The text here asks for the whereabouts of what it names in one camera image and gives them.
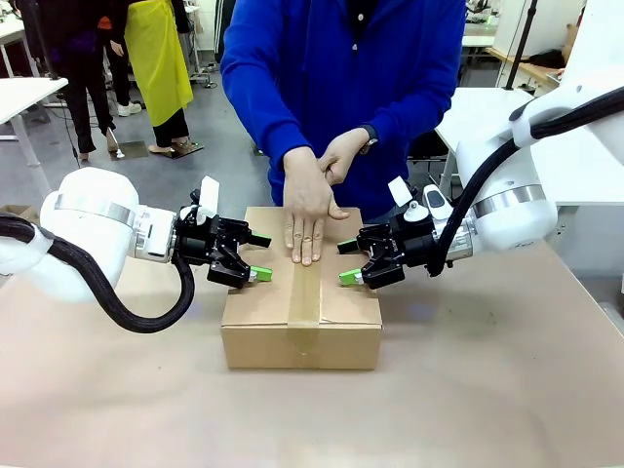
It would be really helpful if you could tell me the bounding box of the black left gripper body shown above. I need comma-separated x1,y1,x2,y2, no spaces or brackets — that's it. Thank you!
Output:
173,206,244,267

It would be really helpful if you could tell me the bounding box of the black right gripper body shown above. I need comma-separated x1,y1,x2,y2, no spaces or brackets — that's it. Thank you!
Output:
373,213,441,270

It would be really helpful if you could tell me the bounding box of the large brown cardboard box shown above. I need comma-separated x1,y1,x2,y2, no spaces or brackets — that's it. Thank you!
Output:
219,206,383,372

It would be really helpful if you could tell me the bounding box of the brown packing tape strip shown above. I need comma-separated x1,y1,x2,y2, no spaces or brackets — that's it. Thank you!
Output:
286,261,324,356

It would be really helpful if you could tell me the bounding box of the person's right forearm blue sleeve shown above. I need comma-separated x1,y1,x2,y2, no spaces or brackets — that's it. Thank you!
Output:
220,56,316,170

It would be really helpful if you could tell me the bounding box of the person's left forearm blue sleeve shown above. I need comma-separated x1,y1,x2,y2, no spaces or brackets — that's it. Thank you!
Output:
361,72,468,148

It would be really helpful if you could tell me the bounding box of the small printed cardboard box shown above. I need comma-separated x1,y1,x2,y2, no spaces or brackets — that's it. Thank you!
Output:
0,204,41,226

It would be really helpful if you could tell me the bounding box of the person's right hand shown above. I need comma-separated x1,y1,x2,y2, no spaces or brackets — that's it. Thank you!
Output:
282,145,351,268

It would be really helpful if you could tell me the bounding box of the person's left hand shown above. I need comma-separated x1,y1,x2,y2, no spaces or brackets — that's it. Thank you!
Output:
318,127,371,187

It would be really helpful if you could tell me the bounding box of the dark floor mat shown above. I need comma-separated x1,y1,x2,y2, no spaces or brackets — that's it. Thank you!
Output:
164,140,206,160
113,139,149,160

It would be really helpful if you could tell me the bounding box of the dark wristwatch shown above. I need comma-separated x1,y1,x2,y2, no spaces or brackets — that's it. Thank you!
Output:
359,124,379,155

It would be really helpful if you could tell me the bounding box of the person in blue jacket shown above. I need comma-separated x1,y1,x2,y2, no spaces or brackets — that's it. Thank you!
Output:
219,0,468,221

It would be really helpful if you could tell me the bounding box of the person with white shoes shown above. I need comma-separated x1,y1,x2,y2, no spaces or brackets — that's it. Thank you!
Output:
103,39,144,118

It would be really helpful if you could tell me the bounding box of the person in yellow apron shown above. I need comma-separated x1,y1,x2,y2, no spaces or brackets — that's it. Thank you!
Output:
123,0,205,158

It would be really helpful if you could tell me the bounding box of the white rounded table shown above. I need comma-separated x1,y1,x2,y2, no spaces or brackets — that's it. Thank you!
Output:
433,86,624,207

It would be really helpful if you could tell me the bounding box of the person in black clothes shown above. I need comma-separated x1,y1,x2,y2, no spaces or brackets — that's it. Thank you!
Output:
36,0,121,163

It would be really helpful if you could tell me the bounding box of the wooden table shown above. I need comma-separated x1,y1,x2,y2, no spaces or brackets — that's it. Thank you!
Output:
486,46,567,90

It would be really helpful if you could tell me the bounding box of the white rectangular table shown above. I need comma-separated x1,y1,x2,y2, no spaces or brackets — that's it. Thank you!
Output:
0,75,70,196

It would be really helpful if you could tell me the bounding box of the black tripod stand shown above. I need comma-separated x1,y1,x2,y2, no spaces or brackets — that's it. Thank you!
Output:
503,0,540,92

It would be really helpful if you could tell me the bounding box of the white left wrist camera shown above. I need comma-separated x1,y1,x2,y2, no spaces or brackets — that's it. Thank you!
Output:
189,175,222,226

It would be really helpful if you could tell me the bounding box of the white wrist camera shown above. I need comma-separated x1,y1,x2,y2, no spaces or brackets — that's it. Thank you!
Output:
387,176,423,226
189,175,222,226

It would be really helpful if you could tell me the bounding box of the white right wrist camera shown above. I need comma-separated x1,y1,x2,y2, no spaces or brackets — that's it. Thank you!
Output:
387,176,423,226

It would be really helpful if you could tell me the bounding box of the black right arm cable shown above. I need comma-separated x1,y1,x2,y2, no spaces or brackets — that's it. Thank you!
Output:
427,85,624,278

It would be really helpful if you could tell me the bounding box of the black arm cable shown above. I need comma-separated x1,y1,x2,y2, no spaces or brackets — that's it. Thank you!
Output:
0,214,197,335
427,85,624,278

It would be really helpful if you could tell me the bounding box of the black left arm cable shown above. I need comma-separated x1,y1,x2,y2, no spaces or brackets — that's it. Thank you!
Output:
0,214,197,335

